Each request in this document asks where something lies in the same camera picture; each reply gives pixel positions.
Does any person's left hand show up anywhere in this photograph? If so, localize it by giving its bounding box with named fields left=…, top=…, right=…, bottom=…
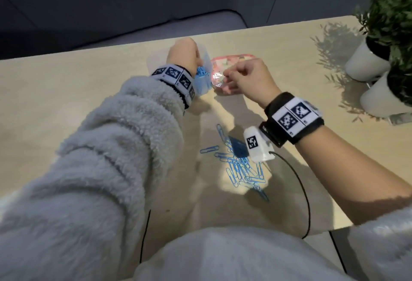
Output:
left=166, top=38, right=204, bottom=77

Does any person's right hand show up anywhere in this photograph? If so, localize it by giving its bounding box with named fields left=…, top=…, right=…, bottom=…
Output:
left=224, top=58, right=282, bottom=109

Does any heap of blue paper clips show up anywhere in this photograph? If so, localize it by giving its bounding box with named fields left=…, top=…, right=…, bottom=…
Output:
left=194, top=66, right=212, bottom=88

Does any floral tin lid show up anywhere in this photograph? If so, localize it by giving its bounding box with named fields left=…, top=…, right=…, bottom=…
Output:
left=211, top=53, right=258, bottom=96

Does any clear plastic divided box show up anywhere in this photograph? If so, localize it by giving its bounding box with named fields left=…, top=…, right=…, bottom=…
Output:
left=146, top=44, right=215, bottom=96

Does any pile of mixed paper clips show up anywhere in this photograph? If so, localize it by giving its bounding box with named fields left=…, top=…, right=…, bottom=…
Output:
left=199, top=124, right=271, bottom=202

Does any person's right forearm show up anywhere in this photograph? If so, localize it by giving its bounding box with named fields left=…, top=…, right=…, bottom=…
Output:
left=294, top=126, right=412, bottom=226

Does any person's left forearm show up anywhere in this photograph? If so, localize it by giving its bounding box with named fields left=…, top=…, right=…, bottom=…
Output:
left=0, top=76, right=186, bottom=281

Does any left marker wristband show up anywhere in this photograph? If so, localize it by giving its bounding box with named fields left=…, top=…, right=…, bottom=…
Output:
left=150, top=64, right=197, bottom=110

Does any marker wristband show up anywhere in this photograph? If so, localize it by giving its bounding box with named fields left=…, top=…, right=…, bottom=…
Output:
left=264, top=92, right=325, bottom=148
left=150, top=64, right=197, bottom=110

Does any right marker wristband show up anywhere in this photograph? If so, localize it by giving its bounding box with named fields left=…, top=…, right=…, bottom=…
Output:
left=264, top=92, right=325, bottom=148

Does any dark grey sofa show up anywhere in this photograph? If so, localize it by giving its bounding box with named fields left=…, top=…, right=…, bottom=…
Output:
left=0, top=0, right=412, bottom=61

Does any green potted plant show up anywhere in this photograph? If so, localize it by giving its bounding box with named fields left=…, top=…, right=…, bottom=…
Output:
left=388, top=42, right=412, bottom=106
left=354, top=0, right=412, bottom=46

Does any small silver object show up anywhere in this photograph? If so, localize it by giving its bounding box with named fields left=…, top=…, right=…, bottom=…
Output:
left=388, top=113, right=412, bottom=126

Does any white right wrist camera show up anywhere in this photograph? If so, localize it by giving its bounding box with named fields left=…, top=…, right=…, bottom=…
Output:
left=243, top=125, right=276, bottom=163

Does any black right camera cable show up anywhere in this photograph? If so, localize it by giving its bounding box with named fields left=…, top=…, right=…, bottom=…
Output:
left=269, top=151, right=348, bottom=275

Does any black camera cable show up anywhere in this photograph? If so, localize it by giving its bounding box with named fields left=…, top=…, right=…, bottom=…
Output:
left=140, top=209, right=152, bottom=264
left=269, top=151, right=348, bottom=275

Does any black left camera cable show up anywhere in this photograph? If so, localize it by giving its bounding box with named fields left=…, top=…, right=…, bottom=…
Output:
left=140, top=209, right=152, bottom=264

